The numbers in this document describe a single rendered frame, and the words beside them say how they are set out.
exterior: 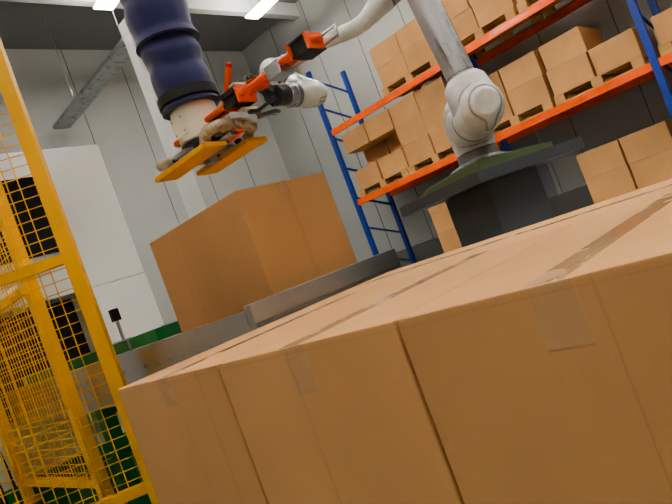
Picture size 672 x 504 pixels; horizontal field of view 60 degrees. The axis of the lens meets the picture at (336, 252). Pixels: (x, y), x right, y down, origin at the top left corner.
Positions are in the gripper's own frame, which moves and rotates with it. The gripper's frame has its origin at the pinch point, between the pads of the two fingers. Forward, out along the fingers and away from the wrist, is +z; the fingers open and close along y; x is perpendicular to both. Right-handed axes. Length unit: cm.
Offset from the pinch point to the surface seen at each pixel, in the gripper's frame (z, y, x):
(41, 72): -382, -447, 860
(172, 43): 5.6, -28.7, 17.1
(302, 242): 2, 53, -5
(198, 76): 1.1, -15.4, 15.5
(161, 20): 6.5, -37.3, 17.2
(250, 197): 15.7, 34.9, -4.2
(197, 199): -167, -29, 268
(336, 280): 0, 69, -12
